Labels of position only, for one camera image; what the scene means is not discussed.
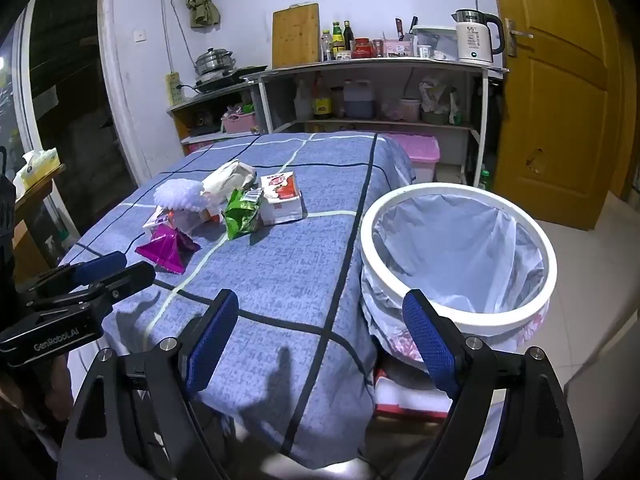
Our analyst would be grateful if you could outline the green snack bag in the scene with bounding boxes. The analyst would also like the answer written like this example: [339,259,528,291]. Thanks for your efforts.
[222,187,265,241]

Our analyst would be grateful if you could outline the red and white carton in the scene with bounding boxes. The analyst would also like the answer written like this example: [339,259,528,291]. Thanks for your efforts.
[259,170,306,226]

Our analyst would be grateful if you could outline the black wall cable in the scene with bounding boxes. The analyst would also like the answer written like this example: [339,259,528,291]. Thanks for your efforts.
[160,0,198,68]

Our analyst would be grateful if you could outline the white purple packet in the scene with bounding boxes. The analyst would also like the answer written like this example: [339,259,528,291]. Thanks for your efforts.
[143,205,173,233]

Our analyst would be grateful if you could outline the low white shelf unit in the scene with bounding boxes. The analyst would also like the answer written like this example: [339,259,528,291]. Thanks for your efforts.
[167,82,263,156]

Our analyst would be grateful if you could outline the clear red plastic wrapper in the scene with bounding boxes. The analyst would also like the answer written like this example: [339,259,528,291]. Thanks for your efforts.
[170,205,223,236]

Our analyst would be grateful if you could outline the red plastic stool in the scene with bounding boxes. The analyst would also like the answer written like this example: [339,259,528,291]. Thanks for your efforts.
[372,367,451,418]

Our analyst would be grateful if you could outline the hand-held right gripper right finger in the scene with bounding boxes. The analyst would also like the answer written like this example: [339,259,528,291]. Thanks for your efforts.
[401,288,583,480]

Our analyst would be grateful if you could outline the clear plastic bin liner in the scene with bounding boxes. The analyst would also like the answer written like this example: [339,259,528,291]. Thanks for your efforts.
[361,194,548,366]

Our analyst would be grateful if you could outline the dark liquid jug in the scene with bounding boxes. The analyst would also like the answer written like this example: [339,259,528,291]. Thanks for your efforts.
[344,80,377,118]

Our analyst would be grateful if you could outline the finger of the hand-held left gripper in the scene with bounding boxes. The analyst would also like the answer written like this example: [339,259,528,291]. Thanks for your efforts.
[20,261,157,317]
[22,251,127,293]

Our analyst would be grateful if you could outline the white round trash bin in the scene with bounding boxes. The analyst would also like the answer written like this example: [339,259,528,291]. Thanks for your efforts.
[360,183,557,376]

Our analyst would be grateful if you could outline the yellow tissue box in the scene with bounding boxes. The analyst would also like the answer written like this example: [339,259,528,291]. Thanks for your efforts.
[12,149,62,188]

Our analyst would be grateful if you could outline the wooden side table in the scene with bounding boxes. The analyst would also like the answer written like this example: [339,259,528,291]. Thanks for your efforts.
[12,165,68,286]

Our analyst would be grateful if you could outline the pink knife block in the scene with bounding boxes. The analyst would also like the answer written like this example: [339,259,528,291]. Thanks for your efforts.
[382,16,419,58]

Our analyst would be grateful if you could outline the yellow wooden door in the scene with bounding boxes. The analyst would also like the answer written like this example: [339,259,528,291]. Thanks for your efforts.
[487,0,626,231]

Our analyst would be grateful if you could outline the pink storage box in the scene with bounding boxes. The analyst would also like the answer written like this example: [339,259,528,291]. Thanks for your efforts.
[382,132,441,184]

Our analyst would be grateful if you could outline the black induction cooker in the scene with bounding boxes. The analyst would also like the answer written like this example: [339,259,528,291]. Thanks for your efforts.
[192,65,269,95]

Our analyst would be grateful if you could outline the wooden cutting board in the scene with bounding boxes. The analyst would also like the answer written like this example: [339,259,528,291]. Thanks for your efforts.
[271,3,321,70]

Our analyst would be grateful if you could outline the metal door handle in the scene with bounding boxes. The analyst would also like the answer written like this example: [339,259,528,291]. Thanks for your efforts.
[504,18,534,58]

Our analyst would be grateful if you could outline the grey cabinet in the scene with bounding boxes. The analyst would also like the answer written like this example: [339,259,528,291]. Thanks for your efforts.
[562,305,640,480]

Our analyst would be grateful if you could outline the pink plastic basket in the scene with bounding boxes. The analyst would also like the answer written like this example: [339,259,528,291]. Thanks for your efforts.
[221,112,258,135]

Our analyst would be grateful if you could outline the steel cooking pot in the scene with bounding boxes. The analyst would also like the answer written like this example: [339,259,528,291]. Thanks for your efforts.
[194,47,237,77]

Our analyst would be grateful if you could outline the white electric kettle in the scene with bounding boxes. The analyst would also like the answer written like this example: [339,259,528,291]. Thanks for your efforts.
[451,8,505,65]

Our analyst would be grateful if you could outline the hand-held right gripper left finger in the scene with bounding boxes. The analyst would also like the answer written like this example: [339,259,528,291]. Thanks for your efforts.
[59,288,240,480]

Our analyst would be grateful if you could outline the crumpled plastic bags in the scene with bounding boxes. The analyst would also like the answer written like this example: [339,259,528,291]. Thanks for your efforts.
[419,75,458,113]

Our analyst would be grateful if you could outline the magenta foil wrapper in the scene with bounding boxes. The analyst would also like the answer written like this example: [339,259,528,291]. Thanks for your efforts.
[135,224,202,275]

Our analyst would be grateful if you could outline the yellow label bottle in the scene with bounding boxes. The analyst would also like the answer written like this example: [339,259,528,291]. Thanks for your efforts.
[312,75,333,120]

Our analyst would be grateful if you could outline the tall white shelf unit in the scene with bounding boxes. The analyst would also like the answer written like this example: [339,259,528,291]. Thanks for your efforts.
[240,57,510,188]

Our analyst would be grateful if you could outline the blue checked blanket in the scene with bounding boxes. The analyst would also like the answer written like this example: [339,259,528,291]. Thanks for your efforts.
[57,131,417,470]

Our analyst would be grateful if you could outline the white plastic bottle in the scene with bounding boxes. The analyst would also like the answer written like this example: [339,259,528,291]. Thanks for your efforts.
[294,80,313,120]

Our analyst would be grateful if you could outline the clear white lidded container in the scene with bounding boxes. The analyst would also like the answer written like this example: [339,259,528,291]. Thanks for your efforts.
[412,25,458,61]

